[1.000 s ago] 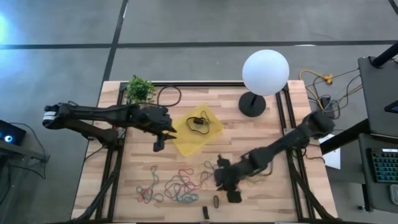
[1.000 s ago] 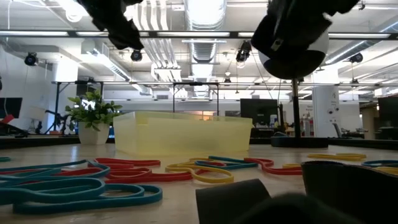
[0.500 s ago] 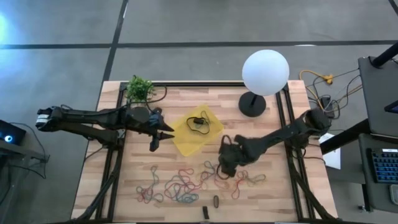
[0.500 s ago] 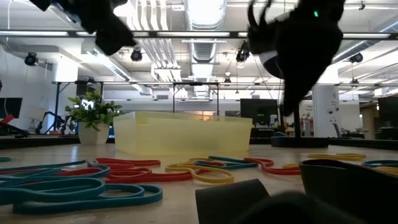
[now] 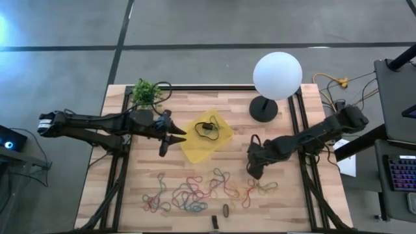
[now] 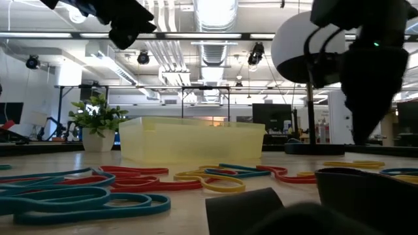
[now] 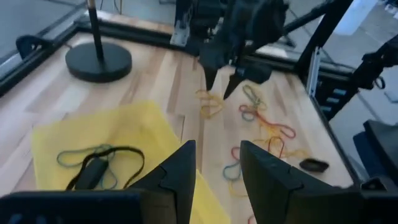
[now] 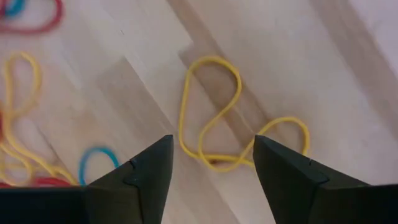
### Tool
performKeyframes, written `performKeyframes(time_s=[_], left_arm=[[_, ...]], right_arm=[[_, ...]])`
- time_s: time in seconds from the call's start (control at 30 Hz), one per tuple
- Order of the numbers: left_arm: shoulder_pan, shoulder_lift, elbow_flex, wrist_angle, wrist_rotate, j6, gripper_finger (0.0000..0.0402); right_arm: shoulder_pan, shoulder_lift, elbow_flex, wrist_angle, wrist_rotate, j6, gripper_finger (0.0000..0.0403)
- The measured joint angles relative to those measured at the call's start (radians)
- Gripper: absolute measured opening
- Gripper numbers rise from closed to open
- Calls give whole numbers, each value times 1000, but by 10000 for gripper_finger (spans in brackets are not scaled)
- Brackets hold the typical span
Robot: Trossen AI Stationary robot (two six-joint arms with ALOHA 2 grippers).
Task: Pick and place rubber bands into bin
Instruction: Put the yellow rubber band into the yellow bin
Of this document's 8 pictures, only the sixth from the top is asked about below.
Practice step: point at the black wide rubber band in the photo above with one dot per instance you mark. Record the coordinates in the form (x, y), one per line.
(235, 212)

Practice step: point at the teal rubber band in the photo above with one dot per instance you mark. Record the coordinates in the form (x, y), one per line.
(109, 179)
(248, 169)
(106, 197)
(398, 170)
(5, 167)
(98, 214)

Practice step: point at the yellow translucent plastic bin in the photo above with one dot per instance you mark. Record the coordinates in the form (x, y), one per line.
(189, 140)

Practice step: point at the black ceiling spotlight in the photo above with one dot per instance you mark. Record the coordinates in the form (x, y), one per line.
(143, 58)
(256, 53)
(32, 62)

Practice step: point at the black aluminium table frame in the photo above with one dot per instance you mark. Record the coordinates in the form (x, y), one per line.
(39, 148)

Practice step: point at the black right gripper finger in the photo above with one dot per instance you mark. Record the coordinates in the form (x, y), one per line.
(367, 120)

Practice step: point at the black metal frame stand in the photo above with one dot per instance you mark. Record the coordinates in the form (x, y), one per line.
(61, 107)

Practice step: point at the black foreground fixture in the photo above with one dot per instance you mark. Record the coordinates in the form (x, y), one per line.
(375, 205)

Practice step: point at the white pillar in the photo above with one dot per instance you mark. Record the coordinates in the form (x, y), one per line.
(336, 124)

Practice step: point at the white globe table lamp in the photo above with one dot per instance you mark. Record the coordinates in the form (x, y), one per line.
(290, 42)

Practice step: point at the green plant in white pot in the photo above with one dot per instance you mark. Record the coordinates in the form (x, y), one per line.
(98, 140)

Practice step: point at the yellow rubber band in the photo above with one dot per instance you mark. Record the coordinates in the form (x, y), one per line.
(305, 174)
(228, 188)
(343, 164)
(408, 179)

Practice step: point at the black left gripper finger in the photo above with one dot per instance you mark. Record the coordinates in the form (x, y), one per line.
(124, 36)
(147, 26)

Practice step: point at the black monitor screen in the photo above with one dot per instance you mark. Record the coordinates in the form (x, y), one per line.
(261, 112)
(11, 112)

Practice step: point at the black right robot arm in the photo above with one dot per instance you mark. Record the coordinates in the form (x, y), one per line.
(359, 13)

